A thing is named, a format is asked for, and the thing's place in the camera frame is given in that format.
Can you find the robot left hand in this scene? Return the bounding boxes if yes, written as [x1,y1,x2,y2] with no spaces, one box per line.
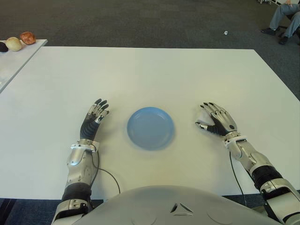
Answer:
[79,98,111,140]

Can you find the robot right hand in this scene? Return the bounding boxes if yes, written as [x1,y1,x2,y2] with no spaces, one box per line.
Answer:
[195,102,237,136]

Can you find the white charger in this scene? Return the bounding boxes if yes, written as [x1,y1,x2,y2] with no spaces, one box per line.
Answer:
[195,109,214,125]

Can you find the blue plate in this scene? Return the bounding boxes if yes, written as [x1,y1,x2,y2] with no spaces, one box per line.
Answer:
[127,106,176,150]

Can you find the grey robot torso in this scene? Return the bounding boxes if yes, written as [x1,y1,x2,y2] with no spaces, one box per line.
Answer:
[75,185,282,225]

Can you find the brown round bread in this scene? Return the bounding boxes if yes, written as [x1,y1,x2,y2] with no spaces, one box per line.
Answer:
[19,31,37,45]

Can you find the beige round bread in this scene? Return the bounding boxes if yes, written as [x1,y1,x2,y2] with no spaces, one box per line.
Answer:
[6,37,23,51]

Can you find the seated person legs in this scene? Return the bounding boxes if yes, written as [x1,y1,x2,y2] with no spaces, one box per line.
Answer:
[260,0,300,45]

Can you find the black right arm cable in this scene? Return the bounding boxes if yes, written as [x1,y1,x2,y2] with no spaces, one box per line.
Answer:
[229,151,246,208]

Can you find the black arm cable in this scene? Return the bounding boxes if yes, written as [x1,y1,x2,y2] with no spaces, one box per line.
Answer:
[229,151,246,208]
[91,145,121,194]

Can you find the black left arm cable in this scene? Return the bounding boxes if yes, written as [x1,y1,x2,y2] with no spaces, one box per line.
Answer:
[91,145,121,194]

